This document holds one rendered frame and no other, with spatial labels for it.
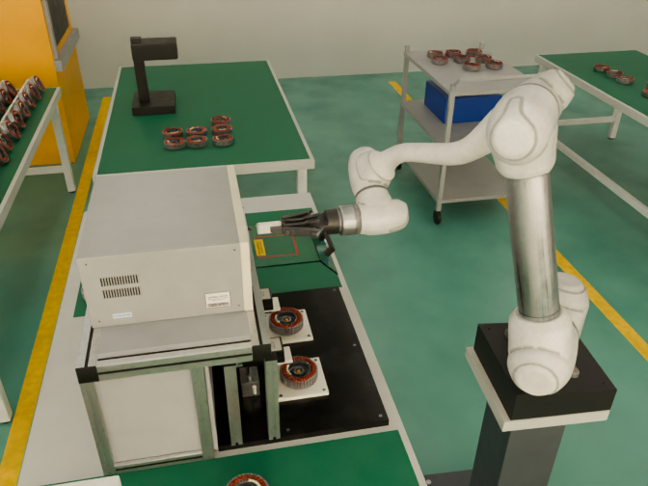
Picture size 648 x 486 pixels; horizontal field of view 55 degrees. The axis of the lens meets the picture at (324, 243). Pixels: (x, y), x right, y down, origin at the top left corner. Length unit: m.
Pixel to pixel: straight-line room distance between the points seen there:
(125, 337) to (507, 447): 1.20
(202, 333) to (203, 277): 0.14
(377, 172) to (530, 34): 6.11
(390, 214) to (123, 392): 0.86
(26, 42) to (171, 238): 3.67
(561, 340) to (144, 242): 1.03
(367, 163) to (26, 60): 3.61
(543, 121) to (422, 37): 5.97
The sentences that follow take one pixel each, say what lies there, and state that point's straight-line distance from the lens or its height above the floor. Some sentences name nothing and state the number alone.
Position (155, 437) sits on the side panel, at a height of 0.85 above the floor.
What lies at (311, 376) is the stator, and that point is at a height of 0.82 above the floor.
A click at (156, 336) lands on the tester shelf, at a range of 1.56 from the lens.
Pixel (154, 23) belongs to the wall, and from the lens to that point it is 6.83.
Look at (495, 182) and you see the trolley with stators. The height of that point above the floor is 0.19.
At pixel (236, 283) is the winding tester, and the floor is 1.20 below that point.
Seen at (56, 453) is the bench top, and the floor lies 0.75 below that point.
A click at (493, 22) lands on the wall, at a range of 7.61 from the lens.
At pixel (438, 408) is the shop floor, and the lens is 2.93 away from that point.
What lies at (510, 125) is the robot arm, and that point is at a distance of 1.37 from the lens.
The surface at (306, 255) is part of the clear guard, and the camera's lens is 1.89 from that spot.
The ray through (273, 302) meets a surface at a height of 0.88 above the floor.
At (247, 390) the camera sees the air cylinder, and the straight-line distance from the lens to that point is 1.85.
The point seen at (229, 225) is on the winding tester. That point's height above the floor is 1.32.
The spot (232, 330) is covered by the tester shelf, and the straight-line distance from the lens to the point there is 1.55.
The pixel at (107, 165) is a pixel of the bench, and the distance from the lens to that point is 3.35.
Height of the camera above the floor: 2.10
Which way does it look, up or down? 32 degrees down
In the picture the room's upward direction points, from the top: 1 degrees clockwise
